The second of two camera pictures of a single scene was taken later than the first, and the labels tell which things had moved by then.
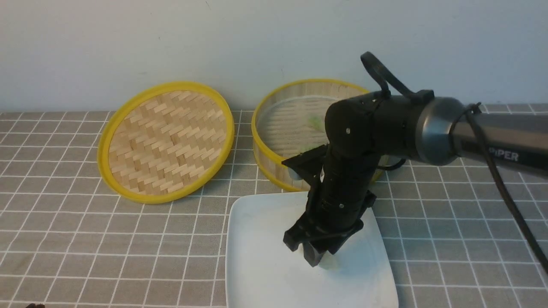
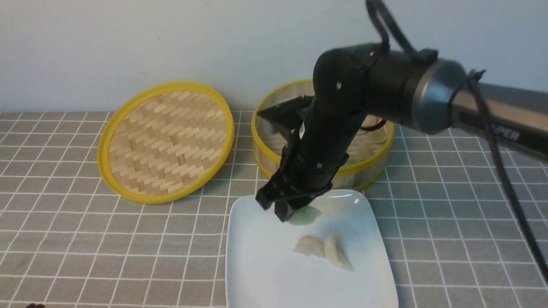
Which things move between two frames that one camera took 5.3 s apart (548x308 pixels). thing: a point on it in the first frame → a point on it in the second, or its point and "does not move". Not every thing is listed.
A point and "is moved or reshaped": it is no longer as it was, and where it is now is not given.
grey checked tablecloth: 449,237 does not move
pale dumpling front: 329,262 is moved or reshaped
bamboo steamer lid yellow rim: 165,143 does not move
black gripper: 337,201 → 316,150
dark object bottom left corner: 33,305 does not move
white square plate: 262,272 does not move
